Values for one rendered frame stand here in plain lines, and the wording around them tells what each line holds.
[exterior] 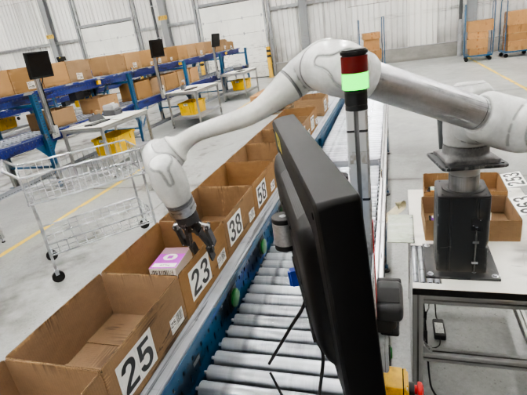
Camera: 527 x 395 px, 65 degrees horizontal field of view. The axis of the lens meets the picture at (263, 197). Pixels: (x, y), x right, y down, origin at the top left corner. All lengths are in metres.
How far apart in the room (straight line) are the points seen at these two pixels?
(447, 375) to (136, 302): 1.62
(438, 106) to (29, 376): 1.28
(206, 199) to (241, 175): 0.39
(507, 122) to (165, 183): 1.00
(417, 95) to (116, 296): 1.13
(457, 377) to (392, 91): 1.65
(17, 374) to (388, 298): 0.94
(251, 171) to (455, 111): 1.36
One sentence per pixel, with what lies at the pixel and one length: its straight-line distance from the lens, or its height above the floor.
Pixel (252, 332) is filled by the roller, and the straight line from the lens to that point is 1.53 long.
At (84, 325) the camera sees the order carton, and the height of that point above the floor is 0.94.
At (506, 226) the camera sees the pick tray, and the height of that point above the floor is 0.82.
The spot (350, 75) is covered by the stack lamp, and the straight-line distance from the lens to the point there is 0.81.
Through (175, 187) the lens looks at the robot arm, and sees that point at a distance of 1.24.
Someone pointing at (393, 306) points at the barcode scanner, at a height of 1.08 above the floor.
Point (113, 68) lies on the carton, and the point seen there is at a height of 1.48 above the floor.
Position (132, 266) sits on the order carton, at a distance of 1.64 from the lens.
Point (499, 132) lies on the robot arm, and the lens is 1.39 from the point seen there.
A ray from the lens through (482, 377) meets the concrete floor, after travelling 2.48.
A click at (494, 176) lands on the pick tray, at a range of 2.58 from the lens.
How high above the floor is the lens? 1.71
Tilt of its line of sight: 21 degrees down
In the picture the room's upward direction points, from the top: 8 degrees counter-clockwise
